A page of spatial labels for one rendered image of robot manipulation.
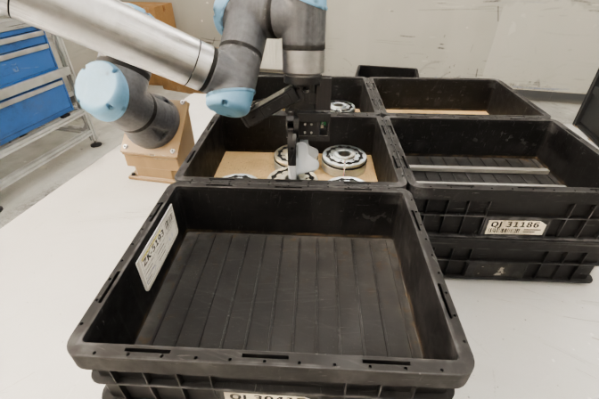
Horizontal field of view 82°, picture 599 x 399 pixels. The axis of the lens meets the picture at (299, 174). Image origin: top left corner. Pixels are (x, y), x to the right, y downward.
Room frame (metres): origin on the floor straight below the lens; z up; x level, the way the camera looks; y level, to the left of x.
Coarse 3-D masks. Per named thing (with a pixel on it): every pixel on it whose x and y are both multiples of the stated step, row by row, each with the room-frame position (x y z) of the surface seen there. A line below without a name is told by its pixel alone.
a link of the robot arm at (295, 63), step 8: (288, 56) 0.59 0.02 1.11; (296, 56) 0.58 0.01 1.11; (304, 56) 0.58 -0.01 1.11; (312, 56) 0.59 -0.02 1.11; (320, 56) 0.59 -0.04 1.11; (288, 64) 0.59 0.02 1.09; (296, 64) 0.58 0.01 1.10; (304, 64) 0.58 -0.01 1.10; (312, 64) 0.58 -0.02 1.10; (320, 64) 0.59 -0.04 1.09; (288, 72) 0.59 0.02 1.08; (296, 72) 0.58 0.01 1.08; (304, 72) 0.58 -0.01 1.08; (312, 72) 0.58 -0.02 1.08; (320, 72) 0.59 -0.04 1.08
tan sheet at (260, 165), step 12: (228, 156) 0.74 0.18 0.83; (240, 156) 0.74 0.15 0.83; (252, 156) 0.74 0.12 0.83; (264, 156) 0.74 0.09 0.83; (228, 168) 0.68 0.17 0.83; (240, 168) 0.68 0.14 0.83; (252, 168) 0.68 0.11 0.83; (264, 168) 0.68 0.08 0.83; (372, 168) 0.68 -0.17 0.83; (372, 180) 0.63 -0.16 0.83
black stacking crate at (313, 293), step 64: (192, 192) 0.46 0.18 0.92; (256, 192) 0.46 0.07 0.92; (192, 256) 0.40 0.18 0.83; (256, 256) 0.40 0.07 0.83; (320, 256) 0.40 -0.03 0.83; (384, 256) 0.40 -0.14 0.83; (128, 320) 0.26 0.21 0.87; (192, 320) 0.29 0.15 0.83; (256, 320) 0.29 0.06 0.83; (320, 320) 0.29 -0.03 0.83; (384, 320) 0.29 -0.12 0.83; (128, 384) 0.18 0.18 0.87; (192, 384) 0.18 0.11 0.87; (256, 384) 0.18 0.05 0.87; (320, 384) 0.18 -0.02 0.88
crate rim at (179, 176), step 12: (216, 120) 0.73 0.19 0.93; (204, 132) 0.67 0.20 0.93; (384, 132) 0.67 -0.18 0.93; (192, 156) 0.58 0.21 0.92; (396, 156) 0.56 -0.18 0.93; (180, 168) 0.52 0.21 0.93; (396, 168) 0.52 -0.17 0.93; (180, 180) 0.48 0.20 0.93; (192, 180) 0.48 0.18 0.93; (204, 180) 0.48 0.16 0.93; (216, 180) 0.48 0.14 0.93; (228, 180) 0.48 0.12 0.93; (240, 180) 0.48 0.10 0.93; (252, 180) 0.48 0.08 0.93; (264, 180) 0.48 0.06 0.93; (276, 180) 0.48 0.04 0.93; (288, 180) 0.48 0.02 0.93; (300, 180) 0.48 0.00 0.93; (312, 180) 0.48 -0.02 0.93; (324, 180) 0.48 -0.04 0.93
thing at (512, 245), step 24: (432, 240) 0.46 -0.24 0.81; (456, 240) 0.46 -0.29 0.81; (480, 240) 0.45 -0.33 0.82; (504, 240) 0.45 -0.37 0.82; (528, 240) 0.45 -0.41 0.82; (552, 240) 0.45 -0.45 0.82; (456, 264) 0.47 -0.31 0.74; (480, 264) 0.46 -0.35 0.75; (504, 264) 0.45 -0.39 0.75; (528, 264) 0.45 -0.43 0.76; (552, 264) 0.45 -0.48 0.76; (576, 264) 0.45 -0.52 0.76
